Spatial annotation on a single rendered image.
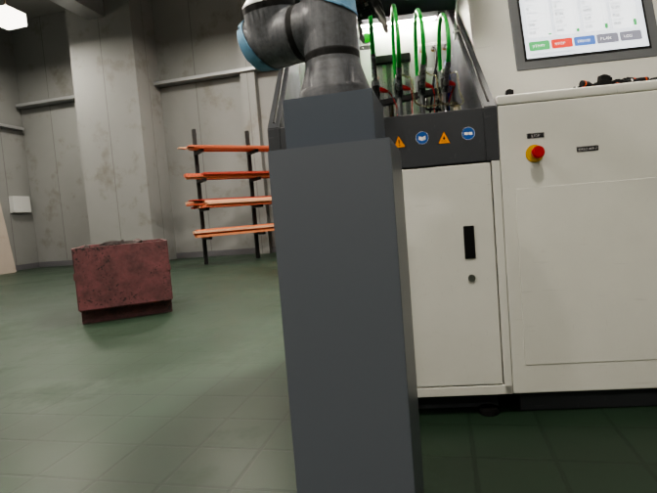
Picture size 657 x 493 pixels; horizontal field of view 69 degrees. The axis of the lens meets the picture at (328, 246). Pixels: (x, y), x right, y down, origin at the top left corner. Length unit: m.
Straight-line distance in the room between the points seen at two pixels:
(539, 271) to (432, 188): 0.41
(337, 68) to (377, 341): 0.54
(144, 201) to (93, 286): 6.36
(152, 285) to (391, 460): 3.15
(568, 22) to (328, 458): 1.61
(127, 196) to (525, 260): 9.40
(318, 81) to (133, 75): 9.67
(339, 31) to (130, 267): 3.15
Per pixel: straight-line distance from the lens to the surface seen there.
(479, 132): 1.55
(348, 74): 1.02
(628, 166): 1.68
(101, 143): 10.84
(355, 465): 1.04
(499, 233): 1.55
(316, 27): 1.06
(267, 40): 1.12
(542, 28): 1.97
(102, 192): 10.79
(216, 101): 10.54
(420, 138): 1.53
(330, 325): 0.95
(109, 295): 3.97
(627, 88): 1.70
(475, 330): 1.58
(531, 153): 1.55
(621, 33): 2.04
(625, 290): 1.69
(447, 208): 1.52
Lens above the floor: 0.67
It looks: 4 degrees down
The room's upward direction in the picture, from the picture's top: 5 degrees counter-clockwise
